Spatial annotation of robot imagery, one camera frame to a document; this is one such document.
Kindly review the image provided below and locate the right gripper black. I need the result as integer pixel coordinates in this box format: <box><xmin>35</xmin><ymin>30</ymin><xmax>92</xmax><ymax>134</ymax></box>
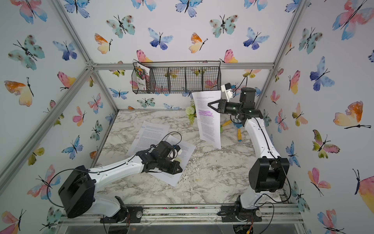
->
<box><xmin>209</xmin><ymin>100</ymin><xmax>245</xmax><ymax>117</ymax></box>

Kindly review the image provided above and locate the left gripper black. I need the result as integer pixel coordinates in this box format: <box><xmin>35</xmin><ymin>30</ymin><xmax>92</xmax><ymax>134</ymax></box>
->
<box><xmin>156</xmin><ymin>158</ymin><xmax>184</xmax><ymax>175</ymax></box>

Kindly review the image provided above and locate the purple highlighted document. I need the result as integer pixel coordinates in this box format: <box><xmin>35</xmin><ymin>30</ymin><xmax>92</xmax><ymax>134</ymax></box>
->
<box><xmin>193</xmin><ymin>91</ymin><xmax>221</xmax><ymax>149</ymax></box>

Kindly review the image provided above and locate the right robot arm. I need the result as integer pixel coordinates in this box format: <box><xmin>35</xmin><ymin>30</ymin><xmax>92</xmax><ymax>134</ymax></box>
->
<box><xmin>208</xmin><ymin>83</ymin><xmax>290</xmax><ymax>222</ymax></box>

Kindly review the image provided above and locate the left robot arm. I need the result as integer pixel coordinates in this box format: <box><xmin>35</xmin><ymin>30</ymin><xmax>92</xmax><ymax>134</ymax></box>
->
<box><xmin>58</xmin><ymin>141</ymin><xmax>183</xmax><ymax>224</ymax></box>

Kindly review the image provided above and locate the green toy trowel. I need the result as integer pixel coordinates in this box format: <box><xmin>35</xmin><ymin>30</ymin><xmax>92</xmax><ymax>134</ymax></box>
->
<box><xmin>220</xmin><ymin>120</ymin><xmax>232</xmax><ymax>133</ymax></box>

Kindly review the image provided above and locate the yellow highlighted document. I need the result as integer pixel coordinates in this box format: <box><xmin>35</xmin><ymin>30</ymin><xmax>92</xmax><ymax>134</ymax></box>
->
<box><xmin>149</xmin><ymin>141</ymin><xmax>196</xmax><ymax>187</ymax></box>

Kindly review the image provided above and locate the blue toy rake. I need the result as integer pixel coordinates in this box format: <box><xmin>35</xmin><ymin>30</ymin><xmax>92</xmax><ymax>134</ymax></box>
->
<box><xmin>233</xmin><ymin>122</ymin><xmax>243</xmax><ymax>142</ymax></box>

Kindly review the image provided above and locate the potted flower plant white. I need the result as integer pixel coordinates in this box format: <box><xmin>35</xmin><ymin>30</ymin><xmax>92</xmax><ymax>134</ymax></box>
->
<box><xmin>185</xmin><ymin>99</ymin><xmax>197</xmax><ymax>125</ymax></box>

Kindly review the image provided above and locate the plain text document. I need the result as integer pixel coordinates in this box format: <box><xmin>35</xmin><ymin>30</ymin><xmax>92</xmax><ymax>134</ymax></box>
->
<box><xmin>127</xmin><ymin>121</ymin><xmax>170</xmax><ymax>157</ymax></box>

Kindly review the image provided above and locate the seed packet in basket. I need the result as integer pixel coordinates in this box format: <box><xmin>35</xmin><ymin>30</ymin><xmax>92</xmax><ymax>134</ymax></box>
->
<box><xmin>135</xmin><ymin>63</ymin><xmax>150</xmax><ymax>91</ymax></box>

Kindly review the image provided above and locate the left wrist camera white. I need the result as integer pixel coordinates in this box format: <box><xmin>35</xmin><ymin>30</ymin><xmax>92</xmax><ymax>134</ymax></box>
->
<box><xmin>171</xmin><ymin>145</ymin><xmax>182</xmax><ymax>160</ymax></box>

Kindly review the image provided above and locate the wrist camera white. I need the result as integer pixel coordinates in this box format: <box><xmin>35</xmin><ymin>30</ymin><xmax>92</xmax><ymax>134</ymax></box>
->
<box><xmin>171</xmin><ymin>145</ymin><xmax>182</xmax><ymax>160</ymax></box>
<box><xmin>221</xmin><ymin>83</ymin><xmax>234</xmax><ymax>102</ymax></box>

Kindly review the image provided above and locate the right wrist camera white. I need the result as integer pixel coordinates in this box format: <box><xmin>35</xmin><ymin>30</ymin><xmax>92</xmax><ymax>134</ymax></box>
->
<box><xmin>221</xmin><ymin>83</ymin><xmax>234</xmax><ymax>102</ymax></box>

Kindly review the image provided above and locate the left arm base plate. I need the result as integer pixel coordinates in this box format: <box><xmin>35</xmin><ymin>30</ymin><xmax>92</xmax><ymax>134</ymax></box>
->
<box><xmin>100</xmin><ymin>206</ymin><xmax>144</xmax><ymax>224</ymax></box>

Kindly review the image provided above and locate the black wire basket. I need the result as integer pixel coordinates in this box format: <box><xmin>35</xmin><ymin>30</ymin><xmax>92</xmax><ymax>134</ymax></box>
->
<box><xmin>131</xmin><ymin>60</ymin><xmax>222</xmax><ymax>95</ymax></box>

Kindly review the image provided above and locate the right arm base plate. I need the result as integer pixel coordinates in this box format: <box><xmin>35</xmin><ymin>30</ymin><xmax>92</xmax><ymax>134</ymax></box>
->
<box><xmin>217</xmin><ymin>205</ymin><xmax>262</xmax><ymax>223</ymax></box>

